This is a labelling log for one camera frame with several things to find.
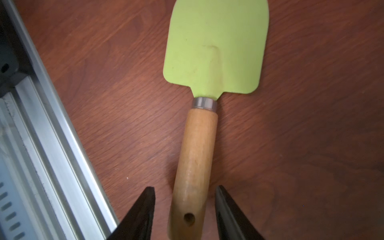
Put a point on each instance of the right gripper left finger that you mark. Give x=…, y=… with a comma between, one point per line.
x=137, y=224

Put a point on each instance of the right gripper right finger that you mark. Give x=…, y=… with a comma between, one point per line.
x=231, y=221

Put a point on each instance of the aluminium front rail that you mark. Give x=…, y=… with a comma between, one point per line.
x=49, y=189

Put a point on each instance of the green shovel wooden handle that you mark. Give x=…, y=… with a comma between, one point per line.
x=213, y=47

